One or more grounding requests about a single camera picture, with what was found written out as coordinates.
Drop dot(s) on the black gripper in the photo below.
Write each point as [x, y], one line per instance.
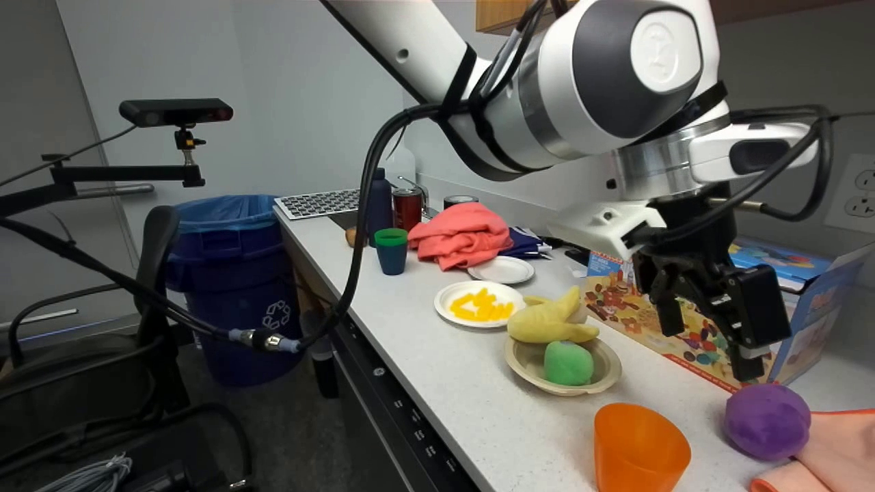
[686, 258]

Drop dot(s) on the purple plush toy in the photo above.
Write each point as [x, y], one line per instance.
[767, 422]

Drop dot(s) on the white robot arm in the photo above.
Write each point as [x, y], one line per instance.
[612, 79]

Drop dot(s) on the colourful toy set box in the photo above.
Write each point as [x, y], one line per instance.
[813, 292]

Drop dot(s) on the green plush toy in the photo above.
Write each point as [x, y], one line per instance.
[566, 366]

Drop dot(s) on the yellow plush toy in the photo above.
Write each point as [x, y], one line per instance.
[552, 322]

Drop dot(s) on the beige bowl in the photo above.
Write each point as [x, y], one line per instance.
[527, 366]

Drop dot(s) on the small white plate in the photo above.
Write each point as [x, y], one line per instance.
[504, 273]

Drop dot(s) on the orange cloth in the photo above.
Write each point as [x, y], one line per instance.
[838, 457]

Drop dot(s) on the white plate with yellow food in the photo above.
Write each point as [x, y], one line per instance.
[477, 304]

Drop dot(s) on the red cloth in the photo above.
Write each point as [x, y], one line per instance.
[460, 236]

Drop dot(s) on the green blue cup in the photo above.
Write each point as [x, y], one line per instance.
[392, 250]

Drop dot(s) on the dark blue bottle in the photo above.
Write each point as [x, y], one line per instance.
[377, 210]

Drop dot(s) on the computer keyboard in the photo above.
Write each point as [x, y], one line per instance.
[317, 203]

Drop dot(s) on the blue recycling bin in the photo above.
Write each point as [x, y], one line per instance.
[227, 260]

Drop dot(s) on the wall power outlet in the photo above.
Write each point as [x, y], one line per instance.
[854, 198]

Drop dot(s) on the black camera on stand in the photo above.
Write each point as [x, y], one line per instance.
[140, 114]

